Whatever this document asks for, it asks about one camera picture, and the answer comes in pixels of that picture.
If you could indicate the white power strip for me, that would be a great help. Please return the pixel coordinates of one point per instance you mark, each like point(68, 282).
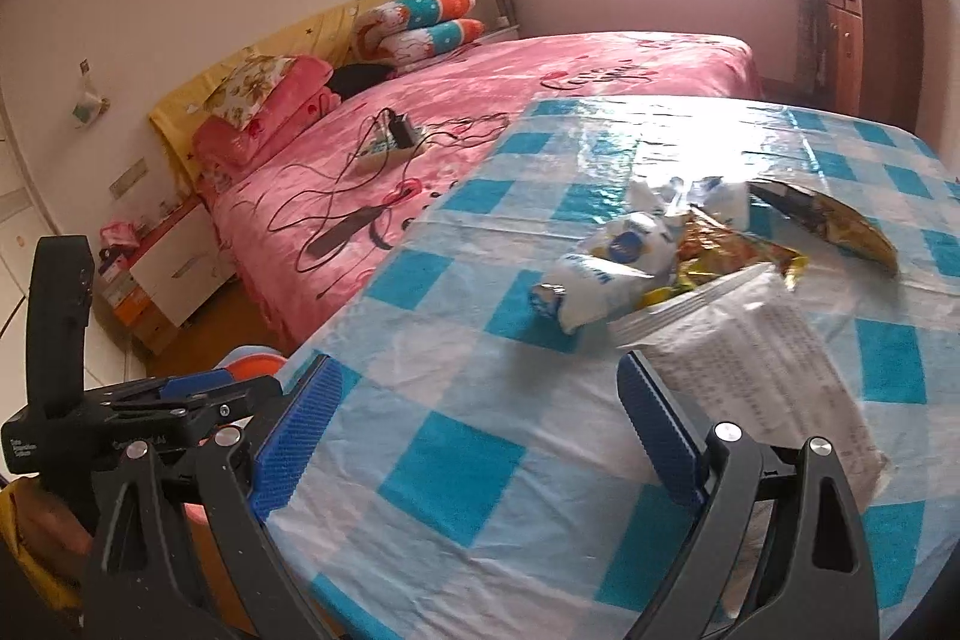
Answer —
point(379, 160)

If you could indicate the blue white checked tablecloth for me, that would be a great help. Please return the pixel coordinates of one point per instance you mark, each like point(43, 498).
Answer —
point(480, 400)

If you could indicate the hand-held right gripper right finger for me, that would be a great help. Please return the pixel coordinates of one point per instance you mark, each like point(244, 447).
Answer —
point(660, 430)

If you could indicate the black phone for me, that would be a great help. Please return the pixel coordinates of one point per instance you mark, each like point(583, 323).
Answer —
point(341, 231)

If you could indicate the yellow headboard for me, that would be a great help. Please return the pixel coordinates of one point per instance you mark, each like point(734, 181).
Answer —
point(300, 36)

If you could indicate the orange plastic basin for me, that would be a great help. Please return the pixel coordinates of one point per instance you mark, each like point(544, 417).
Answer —
point(259, 371)

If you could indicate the pink folded blanket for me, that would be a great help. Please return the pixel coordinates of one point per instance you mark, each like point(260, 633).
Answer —
point(277, 108)

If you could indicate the white wardrobe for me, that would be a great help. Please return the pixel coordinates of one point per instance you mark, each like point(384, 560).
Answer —
point(15, 220)

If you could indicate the floral pillow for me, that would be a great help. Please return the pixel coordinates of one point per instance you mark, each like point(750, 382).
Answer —
point(247, 85)

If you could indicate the black charger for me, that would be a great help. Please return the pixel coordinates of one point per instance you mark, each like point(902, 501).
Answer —
point(403, 130)

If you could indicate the white green wall hanging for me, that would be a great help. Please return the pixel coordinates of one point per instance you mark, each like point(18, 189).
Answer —
point(86, 108)

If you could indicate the white blue wrapper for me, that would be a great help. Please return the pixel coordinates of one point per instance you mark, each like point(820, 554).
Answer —
point(720, 201)

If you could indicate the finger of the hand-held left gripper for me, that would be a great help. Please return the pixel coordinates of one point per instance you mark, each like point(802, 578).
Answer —
point(199, 383)
point(202, 415)

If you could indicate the orange cardboard box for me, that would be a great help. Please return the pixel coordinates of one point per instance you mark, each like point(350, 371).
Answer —
point(131, 310)

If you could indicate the brown wooden cabinet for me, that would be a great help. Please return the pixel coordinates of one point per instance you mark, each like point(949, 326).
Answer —
point(870, 48)

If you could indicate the orange teal printed pillow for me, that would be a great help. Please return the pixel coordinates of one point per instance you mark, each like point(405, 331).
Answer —
point(427, 10)

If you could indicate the wall switch panel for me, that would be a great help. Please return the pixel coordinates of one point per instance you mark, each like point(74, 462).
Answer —
point(127, 179)

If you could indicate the person's left hand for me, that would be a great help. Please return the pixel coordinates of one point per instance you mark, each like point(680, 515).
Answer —
point(52, 539)

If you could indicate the white text-printed packet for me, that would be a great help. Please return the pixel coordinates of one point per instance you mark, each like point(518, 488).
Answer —
point(757, 370)

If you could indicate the black yellow snack packet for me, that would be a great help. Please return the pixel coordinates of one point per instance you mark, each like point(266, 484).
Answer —
point(840, 220)

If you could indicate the pink small bag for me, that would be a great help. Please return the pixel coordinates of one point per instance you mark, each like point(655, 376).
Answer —
point(120, 233)

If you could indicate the white red nightstand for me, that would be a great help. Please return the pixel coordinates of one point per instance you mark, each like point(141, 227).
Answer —
point(180, 265)

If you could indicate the pink printed blanket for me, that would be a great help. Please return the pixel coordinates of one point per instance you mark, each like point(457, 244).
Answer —
point(570, 70)

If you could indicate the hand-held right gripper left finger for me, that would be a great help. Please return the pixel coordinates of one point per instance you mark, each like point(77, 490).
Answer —
point(300, 430)

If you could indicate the dark cloth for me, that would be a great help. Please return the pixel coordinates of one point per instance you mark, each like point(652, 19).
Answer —
point(360, 81)

